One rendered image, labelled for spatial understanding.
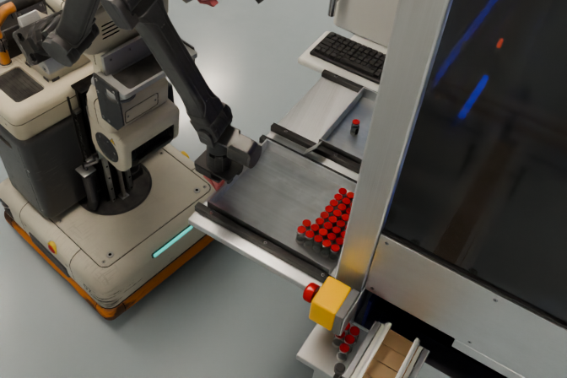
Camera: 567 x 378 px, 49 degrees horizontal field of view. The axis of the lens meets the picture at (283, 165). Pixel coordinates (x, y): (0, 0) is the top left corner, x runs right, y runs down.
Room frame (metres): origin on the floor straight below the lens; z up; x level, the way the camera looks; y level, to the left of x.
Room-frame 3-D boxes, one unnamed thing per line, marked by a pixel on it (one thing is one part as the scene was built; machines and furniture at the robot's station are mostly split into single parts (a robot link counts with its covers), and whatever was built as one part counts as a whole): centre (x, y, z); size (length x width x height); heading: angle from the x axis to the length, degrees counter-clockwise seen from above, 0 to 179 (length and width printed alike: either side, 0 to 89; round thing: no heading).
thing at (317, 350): (0.61, -0.15, 0.87); 0.14 x 0.13 x 0.02; 62
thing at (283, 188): (0.97, -0.04, 0.90); 0.34 x 0.26 x 0.04; 61
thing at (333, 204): (0.93, -0.11, 0.90); 0.18 x 0.02 x 0.05; 151
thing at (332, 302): (0.64, -0.12, 1.00); 0.08 x 0.07 x 0.07; 62
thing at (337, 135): (1.22, -0.30, 0.90); 0.34 x 0.26 x 0.04; 62
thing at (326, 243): (0.91, -0.15, 0.90); 0.18 x 0.02 x 0.05; 151
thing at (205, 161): (0.99, 0.15, 1.01); 0.10 x 0.07 x 0.07; 62
